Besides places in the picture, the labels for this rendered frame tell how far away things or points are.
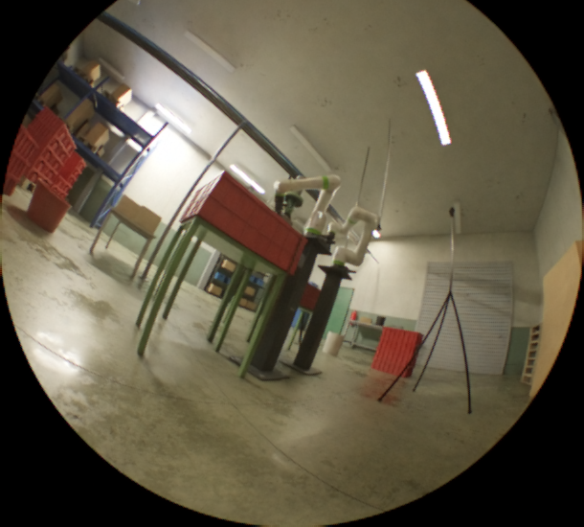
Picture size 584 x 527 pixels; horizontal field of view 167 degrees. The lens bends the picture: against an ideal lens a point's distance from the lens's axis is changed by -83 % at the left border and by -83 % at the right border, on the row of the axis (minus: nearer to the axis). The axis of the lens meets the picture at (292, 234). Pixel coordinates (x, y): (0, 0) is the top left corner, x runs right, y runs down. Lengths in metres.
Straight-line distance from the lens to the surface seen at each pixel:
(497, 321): 6.57
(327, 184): 1.63
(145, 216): 2.52
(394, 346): 3.13
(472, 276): 6.76
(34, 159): 3.27
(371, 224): 1.85
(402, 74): 3.95
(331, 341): 3.48
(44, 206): 2.05
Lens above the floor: 0.41
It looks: 22 degrees up
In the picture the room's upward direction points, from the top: 22 degrees clockwise
